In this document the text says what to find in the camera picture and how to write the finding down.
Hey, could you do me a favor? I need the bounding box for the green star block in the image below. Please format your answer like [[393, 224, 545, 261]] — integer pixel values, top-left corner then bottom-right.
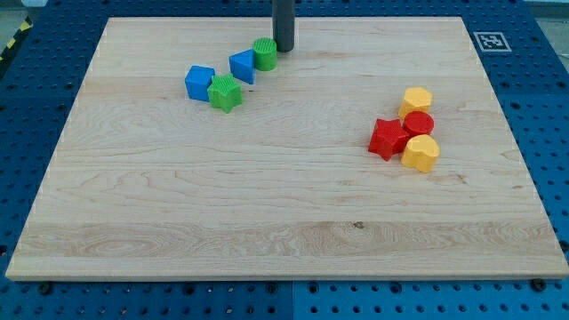
[[207, 74, 243, 114]]

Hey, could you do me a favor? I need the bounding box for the red star block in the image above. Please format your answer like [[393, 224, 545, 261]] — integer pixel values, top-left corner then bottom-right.
[[368, 118, 411, 161]]

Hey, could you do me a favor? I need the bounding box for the yellow hexagon block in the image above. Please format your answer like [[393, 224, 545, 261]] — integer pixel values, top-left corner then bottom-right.
[[397, 86, 433, 119]]

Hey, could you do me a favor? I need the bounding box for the blue triangle block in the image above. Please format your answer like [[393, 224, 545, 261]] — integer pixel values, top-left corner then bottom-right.
[[228, 49, 255, 84]]

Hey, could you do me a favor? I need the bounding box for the green cylinder block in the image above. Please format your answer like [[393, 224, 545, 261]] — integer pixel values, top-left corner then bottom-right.
[[252, 37, 277, 71]]

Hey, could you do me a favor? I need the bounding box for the blue cube block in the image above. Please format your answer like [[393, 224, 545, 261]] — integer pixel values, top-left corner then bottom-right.
[[185, 65, 215, 102]]

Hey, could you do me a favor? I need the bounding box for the red cylinder block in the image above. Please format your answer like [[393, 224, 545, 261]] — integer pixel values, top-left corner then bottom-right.
[[403, 111, 435, 137]]

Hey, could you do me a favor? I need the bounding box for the yellow heart block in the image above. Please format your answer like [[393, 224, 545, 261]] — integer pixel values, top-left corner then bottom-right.
[[401, 134, 441, 172]]

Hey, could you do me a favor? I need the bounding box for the wooden board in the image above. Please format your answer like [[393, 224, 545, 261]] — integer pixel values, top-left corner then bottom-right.
[[6, 17, 568, 282]]

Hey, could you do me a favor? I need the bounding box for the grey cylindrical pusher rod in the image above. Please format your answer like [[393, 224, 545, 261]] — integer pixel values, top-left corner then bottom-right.
[[271, 0, 295, 52]]

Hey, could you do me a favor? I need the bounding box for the white fiducial marker tag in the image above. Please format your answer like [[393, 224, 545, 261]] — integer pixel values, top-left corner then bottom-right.
[[474, 31, 511, 52]]

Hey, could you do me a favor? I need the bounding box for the yellow black hazard tape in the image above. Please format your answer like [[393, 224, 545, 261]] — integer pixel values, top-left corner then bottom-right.
[[1, 16, 33, 62]]

